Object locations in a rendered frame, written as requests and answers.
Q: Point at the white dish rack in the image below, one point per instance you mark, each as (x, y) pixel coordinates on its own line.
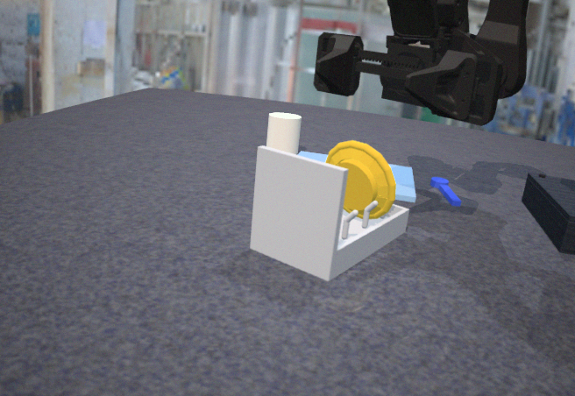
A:
(298, 216)

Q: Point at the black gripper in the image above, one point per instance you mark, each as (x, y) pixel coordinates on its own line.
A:
(458, 85)

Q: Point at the yellow plate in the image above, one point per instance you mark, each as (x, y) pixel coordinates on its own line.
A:
(370, 178)

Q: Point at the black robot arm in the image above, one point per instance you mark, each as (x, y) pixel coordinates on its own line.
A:
(444, 25)

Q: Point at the light blue flat mat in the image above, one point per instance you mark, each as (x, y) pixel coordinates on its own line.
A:
(405, 186)

